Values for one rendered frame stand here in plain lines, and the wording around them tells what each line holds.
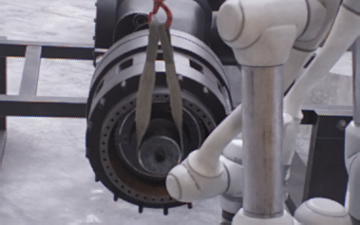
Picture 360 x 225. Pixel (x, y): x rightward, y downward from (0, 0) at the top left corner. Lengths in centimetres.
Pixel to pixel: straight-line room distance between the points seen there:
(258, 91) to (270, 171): 20
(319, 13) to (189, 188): 59
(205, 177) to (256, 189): 25
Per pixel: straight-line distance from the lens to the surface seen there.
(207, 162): 222
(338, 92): 534
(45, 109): 383
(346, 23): 248
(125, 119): 284
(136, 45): 304
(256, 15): 189
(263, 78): 195
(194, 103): 273
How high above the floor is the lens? 193
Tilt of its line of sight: 20 degrees down
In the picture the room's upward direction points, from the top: 4 degrees clockwise
